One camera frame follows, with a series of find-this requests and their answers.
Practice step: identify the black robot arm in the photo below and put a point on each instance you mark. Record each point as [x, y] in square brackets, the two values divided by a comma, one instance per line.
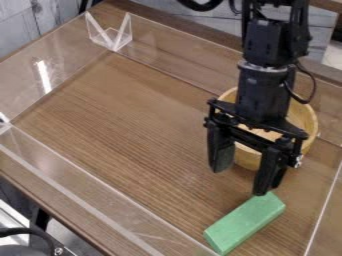
[276, 39]

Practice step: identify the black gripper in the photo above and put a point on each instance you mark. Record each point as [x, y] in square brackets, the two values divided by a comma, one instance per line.
[261, 107]

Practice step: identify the green rectangular block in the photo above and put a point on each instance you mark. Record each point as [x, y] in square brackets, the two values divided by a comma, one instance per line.
[249, 218]

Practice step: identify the clear acrylic tray wall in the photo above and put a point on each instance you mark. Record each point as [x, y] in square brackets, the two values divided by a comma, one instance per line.
[107, 218]

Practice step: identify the clear acrylic corner bracket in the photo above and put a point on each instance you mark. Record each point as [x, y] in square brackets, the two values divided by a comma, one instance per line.
[111, 38]

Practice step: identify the brown wooden bowl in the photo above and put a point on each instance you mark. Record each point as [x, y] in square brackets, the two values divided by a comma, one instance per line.
[301, 116]

